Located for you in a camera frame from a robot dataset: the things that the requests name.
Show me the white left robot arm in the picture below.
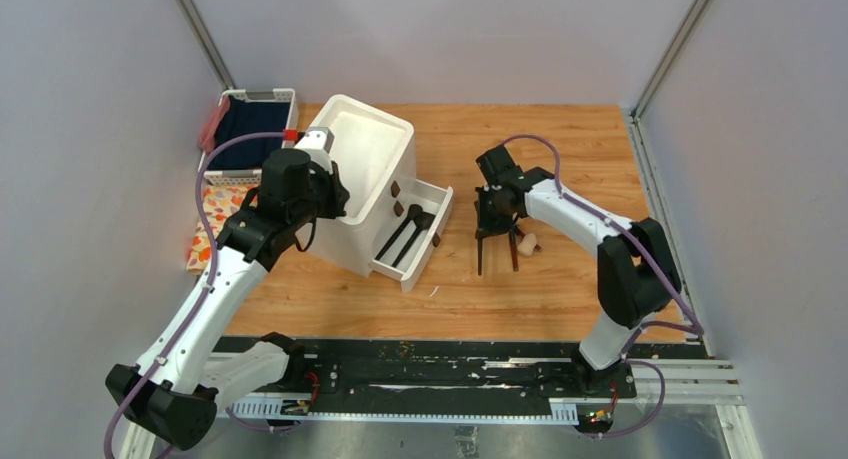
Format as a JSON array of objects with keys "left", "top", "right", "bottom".
[{"left": 103, "top": 127, "right": 350, "bottom": 458}]

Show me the white bottom drawer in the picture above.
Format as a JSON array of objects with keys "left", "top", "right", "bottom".
[{"left": 368, "top": 180, "right": 455, "bottom": 293}]

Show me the red lip gloss tube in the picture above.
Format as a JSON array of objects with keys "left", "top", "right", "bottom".
[{"left": 516, "top": 228, "right": 541, "bottom": 256}]

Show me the pink cloth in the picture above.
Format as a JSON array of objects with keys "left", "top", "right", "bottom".
[{"left": 198, "top": 95, "right": 230, "bottom": 154}]

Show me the brown lip liner pencil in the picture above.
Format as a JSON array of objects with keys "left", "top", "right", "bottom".
[{"left": 508, "top": 229, "right": 519, "bottom": 272}]

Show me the dark blue cloth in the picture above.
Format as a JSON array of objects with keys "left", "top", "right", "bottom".
[{"left": 210, "top": 98, "right": 293, "bottom": 172}]

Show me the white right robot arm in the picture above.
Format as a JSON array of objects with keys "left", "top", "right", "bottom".
[{"left": 474, "top": 145, "right": 681, "bottom": 397}]

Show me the floral orange cloth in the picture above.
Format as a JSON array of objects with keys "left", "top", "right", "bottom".
[{"left": 185, "top": 185, "right": 251, "bottom": 275}]

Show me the white drawer organizer box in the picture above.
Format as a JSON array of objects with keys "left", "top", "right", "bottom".
[{"left": 309, "top": 94, "right": 416, "bottom": 277}]

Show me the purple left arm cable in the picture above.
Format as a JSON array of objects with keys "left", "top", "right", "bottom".
[{"left": 101, "top": 131, "right": 299, "bottom": 459}]

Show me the white perforated basket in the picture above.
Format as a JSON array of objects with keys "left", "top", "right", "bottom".
[{"left": 200, "top": 88, "right": 299, "bottom": 185}]

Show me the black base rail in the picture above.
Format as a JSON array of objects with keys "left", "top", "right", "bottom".
[{"left": 211, "top": 336, "right": 639, "bottom": 418}]

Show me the beige gourd makeup sponge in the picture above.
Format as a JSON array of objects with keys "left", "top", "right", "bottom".
[{"left": 517, "top": 233, "right": 538, "bottom": 257}]

